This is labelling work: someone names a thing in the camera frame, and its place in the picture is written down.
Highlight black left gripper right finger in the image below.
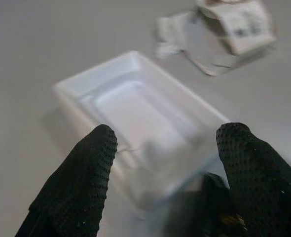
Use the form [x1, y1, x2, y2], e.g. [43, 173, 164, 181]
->
[216, 122, 291, 237]

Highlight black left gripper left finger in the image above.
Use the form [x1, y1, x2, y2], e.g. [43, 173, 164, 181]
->
[14, 123, 118, 237]

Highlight crumpled white paper packet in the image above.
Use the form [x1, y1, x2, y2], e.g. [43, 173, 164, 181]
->
[154, 0, 278, 77]

